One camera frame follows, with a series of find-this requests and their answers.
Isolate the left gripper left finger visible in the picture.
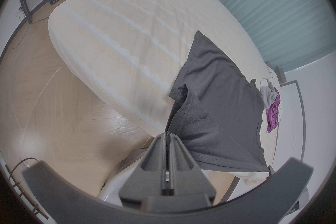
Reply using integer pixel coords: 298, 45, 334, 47
119, 133, 167, 204

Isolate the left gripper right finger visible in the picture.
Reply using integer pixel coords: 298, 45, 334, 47
169, 134, 216, 204

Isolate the black T-shirt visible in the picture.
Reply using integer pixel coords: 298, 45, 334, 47
165, 30, 275, 173

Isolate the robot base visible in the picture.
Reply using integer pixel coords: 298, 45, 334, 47
97, 159, 150, 201

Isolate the purple satin garment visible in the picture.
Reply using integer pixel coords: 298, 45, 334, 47
266, 87, 281, 133

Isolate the grey garment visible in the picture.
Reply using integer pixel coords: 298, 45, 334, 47
260, 85, 279, 110

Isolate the white printed pillow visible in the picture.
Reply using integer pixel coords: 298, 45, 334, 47
266, 67, 280, 90

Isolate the bed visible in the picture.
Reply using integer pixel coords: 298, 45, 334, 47
47, 0, 306, 184

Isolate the grey bedside table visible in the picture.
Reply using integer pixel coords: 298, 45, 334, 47
265, 61, 286, 84

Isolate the black cable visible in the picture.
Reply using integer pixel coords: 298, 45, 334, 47
8, 157, 40, 182

